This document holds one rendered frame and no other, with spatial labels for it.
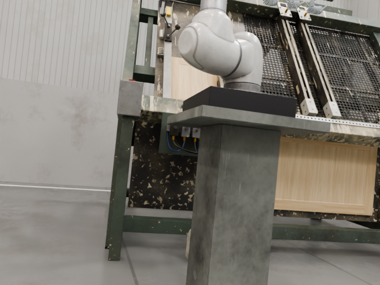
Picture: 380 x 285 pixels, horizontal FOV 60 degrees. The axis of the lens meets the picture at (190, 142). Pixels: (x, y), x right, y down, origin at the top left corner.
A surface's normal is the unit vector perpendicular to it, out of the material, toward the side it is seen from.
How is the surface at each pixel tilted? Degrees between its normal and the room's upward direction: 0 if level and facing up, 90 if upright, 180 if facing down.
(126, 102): 90
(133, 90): 90
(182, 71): 56
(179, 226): 90
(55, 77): 90
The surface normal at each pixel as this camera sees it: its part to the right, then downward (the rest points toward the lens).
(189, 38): -0.77, 0.02
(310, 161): 0.18, -0.01
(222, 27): 0.57, -0.05
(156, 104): 0.21, -0.56
